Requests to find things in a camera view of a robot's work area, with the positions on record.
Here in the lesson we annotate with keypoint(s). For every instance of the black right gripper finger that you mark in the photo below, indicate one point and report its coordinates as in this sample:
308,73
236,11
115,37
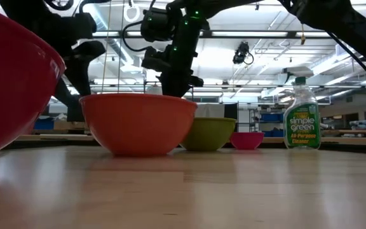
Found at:
184,90
170,89

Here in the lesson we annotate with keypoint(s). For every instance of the orange plastic bowl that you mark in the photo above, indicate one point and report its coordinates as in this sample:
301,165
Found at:
138,124

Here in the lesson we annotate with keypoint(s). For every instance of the green plastic bowl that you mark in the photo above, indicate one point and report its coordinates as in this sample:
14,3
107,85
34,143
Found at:
210,135

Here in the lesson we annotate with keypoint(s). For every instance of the small magenta plastic bowl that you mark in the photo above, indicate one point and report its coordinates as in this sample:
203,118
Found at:
247,140

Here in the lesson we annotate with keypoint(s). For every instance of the large red plastic bowl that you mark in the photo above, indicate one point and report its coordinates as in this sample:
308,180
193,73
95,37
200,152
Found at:
11,79

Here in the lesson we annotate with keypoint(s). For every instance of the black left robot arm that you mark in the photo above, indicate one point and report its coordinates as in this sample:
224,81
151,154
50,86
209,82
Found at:
59,28

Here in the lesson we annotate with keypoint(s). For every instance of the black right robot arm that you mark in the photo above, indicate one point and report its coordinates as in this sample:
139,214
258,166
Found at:
345,22

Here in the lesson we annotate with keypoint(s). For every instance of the blue storage bin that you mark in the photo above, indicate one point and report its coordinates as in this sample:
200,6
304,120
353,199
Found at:
272,117
44,123

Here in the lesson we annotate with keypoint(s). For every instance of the Simple Green cleaner spray bottle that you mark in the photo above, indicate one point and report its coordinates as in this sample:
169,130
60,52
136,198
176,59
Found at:
302,124

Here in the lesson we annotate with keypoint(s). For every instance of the background wooden workbench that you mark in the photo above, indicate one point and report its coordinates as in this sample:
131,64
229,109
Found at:
351,140

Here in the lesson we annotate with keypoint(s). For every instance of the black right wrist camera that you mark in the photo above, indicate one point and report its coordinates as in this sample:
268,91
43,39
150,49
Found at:
156,25

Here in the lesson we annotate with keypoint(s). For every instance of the black overhead camera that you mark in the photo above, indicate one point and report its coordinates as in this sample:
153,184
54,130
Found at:
241,52

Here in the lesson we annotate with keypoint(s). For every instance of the black overhead frame bar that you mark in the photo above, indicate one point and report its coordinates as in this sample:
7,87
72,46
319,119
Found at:
249,33

